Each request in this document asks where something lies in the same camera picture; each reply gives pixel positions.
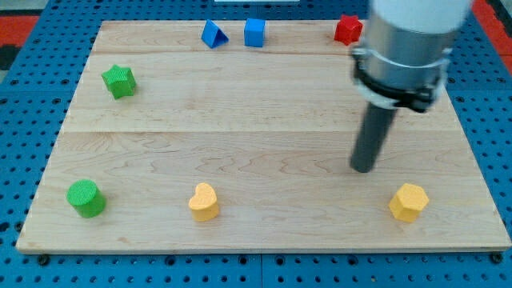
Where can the green star block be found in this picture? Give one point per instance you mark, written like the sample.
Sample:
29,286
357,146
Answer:
119,81

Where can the yellow hexagon block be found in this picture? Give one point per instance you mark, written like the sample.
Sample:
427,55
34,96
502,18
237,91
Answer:
408,202

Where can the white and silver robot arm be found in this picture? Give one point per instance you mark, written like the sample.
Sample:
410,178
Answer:
401,62

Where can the red star block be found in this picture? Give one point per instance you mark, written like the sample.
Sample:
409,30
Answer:
348,29

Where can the blue cube block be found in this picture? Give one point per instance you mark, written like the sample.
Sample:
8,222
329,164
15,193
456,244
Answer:
254,32

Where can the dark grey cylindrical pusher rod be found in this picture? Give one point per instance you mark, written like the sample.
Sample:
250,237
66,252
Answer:
375,126

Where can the yellow heart block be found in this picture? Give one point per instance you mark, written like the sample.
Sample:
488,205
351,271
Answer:
204,203

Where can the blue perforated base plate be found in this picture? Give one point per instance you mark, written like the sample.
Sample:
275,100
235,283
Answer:
35,96

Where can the light wooden board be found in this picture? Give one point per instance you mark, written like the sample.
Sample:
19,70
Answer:
271,129

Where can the green cylinder block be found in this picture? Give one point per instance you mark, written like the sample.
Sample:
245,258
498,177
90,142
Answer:
86,198

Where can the blue triangle block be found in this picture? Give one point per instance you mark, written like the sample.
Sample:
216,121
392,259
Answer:
212,35

